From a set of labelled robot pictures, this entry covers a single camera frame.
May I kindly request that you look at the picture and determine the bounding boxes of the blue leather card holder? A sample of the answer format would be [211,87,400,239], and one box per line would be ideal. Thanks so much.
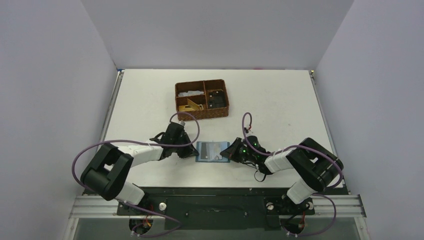
[195,141,230,163]

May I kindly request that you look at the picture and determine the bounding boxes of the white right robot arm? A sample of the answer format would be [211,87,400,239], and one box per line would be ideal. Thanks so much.
[220,134,344,205]

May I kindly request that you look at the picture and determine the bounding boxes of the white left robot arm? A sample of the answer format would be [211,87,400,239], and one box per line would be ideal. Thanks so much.
[79,121,199,205]

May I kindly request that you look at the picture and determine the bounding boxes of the gold card in basket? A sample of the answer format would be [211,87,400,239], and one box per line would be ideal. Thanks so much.
[178,105,193,112]

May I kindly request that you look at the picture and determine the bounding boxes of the silver cards in basket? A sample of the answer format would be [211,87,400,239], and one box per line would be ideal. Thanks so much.
[177,90,205,97]

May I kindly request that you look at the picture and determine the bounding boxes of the brown woven divided basket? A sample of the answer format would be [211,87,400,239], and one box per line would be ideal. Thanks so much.
[174,79,230,121]

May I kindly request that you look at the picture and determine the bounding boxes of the black items in basket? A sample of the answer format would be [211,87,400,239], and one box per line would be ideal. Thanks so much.
[207,90,228,109]

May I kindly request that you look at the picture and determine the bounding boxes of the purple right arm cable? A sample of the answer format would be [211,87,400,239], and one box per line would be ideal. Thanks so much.
[241,112,345,238]

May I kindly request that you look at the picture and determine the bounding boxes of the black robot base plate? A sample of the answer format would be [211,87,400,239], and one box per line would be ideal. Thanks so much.
[82,185,316,231]

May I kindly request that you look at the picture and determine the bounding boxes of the aluminium frame rail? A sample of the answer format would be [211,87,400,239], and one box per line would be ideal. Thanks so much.
[67,194,367,220]

